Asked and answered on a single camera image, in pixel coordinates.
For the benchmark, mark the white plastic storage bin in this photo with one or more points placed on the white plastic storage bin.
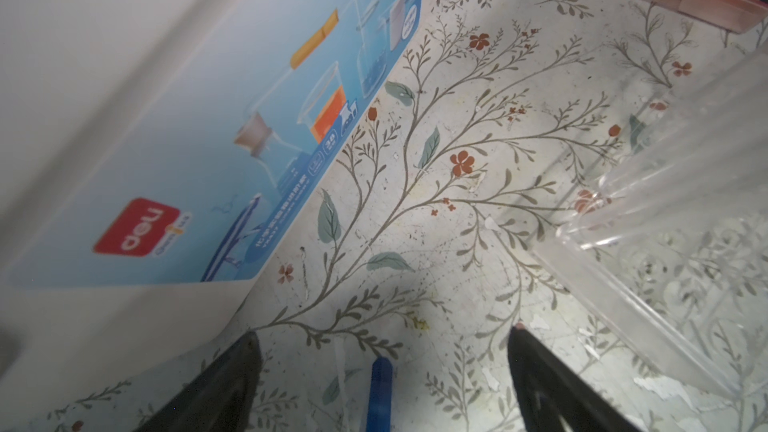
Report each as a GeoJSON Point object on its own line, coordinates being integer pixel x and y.
{"type": "Point", "coordinates": [153, 227]}

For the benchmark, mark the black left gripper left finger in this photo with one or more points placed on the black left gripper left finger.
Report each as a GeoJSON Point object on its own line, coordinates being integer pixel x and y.
{"type": "Point", "coordinates": [219, 398]}

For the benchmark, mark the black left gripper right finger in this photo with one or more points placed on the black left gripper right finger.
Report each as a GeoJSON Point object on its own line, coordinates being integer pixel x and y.
{"type": "Point", "coordinates": [550, 396]}

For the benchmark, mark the blue plastic tweezers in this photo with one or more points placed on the blue plastic tweezers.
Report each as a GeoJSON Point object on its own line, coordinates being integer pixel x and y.
{"type": "Point", "coordinates": [379, 411]}

